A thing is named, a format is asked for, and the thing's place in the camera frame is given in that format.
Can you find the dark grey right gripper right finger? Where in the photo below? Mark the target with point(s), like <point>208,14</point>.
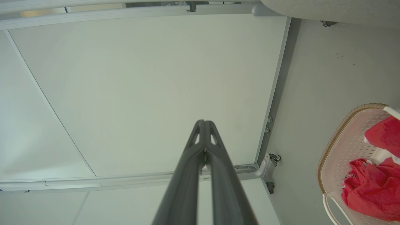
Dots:
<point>228,193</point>

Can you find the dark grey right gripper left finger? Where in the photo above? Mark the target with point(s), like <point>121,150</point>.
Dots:
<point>184,187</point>

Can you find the red and white printed jersey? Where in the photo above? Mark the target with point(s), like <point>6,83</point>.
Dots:
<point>372,190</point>

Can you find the red garment with white cuff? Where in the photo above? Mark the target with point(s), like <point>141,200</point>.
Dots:
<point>386,134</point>

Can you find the black caster wheel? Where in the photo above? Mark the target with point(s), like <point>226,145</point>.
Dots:
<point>328,23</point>
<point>270,187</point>
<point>275,158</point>

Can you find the white partition panel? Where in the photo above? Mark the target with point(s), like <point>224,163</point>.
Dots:
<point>125,206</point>
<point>156,78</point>

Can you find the pink laundry basket tan rim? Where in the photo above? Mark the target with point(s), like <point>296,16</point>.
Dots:
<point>343,150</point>

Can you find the grey caster frame leg right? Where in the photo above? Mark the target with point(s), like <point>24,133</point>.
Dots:
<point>218,9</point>

